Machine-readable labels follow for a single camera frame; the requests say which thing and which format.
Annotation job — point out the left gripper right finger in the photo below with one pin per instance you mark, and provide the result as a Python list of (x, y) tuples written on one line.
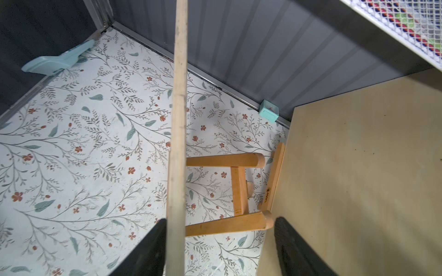
[(296, 257)]

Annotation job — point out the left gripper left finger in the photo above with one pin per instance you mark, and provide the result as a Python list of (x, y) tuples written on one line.
[(148, 257)]

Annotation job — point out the light plywood board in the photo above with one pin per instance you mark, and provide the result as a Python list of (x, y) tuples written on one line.
[(361, 179), (176, 202)]

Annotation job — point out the wooden easel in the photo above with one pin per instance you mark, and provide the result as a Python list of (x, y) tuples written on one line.
[(243, 220)]

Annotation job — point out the small teal box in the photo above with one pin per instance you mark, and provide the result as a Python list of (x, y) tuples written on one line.
[(269, 111)]

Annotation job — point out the teal calculator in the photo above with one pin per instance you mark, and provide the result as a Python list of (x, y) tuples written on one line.
[(51, 65)]

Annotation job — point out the white wire mesh basket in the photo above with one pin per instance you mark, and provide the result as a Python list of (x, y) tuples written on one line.
[(415, 24)]

